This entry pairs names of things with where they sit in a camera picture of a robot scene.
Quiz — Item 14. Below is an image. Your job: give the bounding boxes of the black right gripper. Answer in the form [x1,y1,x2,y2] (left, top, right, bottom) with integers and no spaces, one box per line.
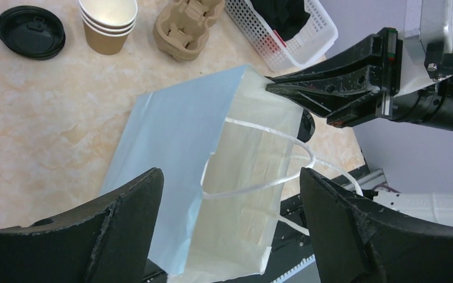
[265,28,453,131]

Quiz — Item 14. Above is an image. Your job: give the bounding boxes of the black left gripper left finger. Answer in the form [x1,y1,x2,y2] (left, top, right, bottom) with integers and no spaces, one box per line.
[0,168,164,282]

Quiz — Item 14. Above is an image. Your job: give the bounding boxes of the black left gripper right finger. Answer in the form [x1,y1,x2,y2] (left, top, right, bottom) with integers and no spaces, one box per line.
[300,168,453,282]

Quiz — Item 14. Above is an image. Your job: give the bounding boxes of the light blue paper bag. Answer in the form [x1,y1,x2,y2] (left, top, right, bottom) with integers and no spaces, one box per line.
[100,65,319,282]

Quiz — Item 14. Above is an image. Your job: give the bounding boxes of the stack of paper cups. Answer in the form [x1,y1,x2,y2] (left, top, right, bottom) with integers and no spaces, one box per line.
[78,0,138,55]

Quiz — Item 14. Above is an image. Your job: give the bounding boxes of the stack of black lids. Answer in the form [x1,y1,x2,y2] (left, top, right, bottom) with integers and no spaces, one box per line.
[0,5,66,61]

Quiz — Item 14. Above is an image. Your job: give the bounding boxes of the black coffee cup lid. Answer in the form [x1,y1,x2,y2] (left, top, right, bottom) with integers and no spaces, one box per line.
[297,110,316,143]

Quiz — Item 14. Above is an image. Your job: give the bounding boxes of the white plastic basket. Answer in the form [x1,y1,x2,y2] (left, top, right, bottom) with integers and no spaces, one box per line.
[224,0,339,73]

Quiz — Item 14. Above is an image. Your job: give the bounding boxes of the black cloth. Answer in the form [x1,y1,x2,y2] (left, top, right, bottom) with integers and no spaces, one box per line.
[251,0,311,41]

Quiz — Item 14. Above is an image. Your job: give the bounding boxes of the remaining stacked cardboard carriers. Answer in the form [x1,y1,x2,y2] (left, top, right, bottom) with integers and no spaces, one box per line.
[152,0,225,61]

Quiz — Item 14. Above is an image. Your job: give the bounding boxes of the black mounting base rail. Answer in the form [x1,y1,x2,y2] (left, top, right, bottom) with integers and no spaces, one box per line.
[142,164,388,283]

